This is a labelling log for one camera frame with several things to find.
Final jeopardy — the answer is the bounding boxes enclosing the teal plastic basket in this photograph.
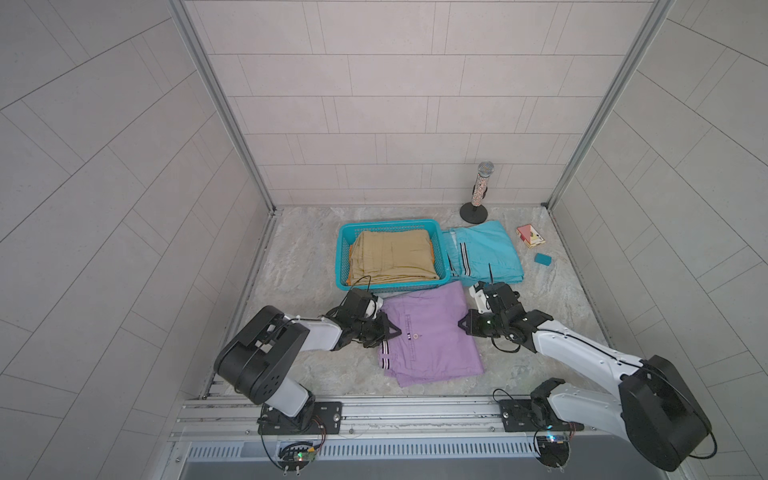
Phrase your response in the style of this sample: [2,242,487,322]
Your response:
[335,219,451,293]

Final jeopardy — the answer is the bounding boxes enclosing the right circuit board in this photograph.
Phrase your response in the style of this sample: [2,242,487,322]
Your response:
[534,433,570,469]

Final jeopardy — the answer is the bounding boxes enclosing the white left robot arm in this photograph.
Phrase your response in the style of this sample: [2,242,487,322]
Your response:
[214,288,402,432]

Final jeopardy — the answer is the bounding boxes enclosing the khaki pants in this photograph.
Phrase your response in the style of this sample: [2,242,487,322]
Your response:
[347,229,440,285]

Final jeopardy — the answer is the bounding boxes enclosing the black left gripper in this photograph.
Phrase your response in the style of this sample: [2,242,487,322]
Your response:
[349,312,402,348]

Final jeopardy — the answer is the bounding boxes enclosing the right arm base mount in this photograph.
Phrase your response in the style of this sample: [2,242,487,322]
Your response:
[497,398,570,433]

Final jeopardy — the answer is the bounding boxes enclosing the small teal block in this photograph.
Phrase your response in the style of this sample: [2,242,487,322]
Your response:
[534,253,552,266]

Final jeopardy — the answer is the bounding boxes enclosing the circuit board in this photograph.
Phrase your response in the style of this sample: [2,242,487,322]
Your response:
[534,433,570,469]
[277,441,321,474]

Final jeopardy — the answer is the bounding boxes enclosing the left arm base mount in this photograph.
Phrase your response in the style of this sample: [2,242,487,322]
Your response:
[258,401,343,435]

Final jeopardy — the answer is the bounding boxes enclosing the bottle on black stand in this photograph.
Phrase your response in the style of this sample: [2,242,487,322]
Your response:
[459,161,495,225]

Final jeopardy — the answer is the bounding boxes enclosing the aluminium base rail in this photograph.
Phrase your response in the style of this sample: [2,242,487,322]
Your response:
[169,393,604,462]

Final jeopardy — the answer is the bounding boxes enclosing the left circuit board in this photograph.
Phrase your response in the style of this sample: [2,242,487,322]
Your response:
[277,441,321,474]

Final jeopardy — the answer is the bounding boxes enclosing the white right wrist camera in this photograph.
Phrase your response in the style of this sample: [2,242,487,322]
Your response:
[469,282,492,314]

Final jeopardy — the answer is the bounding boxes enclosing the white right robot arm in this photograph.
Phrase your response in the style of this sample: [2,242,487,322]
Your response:
[458,282,715,472]

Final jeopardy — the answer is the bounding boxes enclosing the small red box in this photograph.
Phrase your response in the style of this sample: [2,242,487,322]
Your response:
[516,224,546,248]

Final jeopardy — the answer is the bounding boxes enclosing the purple pants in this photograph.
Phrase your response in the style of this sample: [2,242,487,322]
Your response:
[379,281,484,388]

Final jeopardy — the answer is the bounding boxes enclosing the teal pants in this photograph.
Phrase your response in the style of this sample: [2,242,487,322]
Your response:
[442,220,524,288]

